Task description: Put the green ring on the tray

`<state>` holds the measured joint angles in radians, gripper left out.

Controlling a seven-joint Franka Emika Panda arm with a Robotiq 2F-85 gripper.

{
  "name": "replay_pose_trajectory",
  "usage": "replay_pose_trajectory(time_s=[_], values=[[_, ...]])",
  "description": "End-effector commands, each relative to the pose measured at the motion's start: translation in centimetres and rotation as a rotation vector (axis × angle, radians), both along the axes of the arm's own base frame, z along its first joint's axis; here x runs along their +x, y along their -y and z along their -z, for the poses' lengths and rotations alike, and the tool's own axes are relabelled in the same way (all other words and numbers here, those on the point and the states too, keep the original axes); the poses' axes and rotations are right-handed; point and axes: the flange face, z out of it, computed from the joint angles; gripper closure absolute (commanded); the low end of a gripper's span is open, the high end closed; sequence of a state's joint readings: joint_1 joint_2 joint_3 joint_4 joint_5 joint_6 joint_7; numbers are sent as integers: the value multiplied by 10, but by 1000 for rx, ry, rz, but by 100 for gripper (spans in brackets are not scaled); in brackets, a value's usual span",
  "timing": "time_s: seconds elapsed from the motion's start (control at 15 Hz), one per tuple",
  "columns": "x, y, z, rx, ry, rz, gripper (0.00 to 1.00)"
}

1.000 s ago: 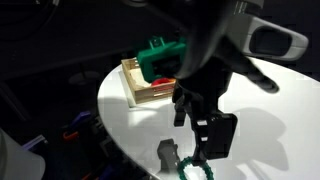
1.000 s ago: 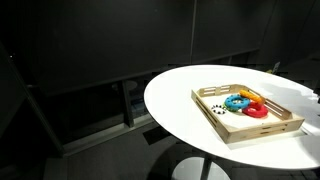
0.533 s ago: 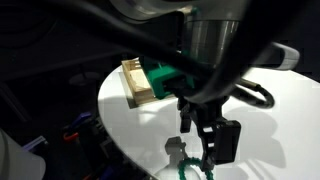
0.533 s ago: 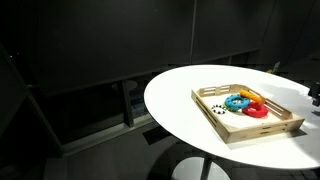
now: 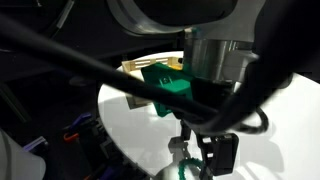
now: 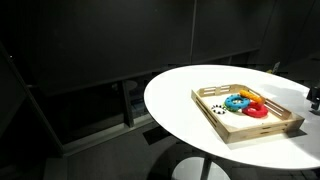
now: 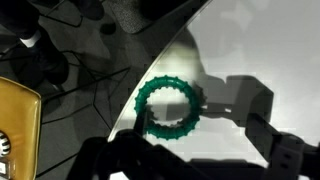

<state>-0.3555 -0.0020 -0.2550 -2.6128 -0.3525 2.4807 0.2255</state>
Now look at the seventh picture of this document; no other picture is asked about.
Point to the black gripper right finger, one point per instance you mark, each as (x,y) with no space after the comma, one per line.
(261,133)

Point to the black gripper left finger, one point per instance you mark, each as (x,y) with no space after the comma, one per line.
(140,122)

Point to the grey textured floor mat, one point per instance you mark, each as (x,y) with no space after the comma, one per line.
(128,16)

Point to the black shoe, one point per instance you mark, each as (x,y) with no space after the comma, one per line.
(50,65)

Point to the yellow box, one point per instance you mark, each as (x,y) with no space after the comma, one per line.
(16,116)

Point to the black white striped object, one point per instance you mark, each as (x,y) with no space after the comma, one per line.
(3,144)

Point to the dark trouser leg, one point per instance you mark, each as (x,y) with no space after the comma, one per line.
(15,16)

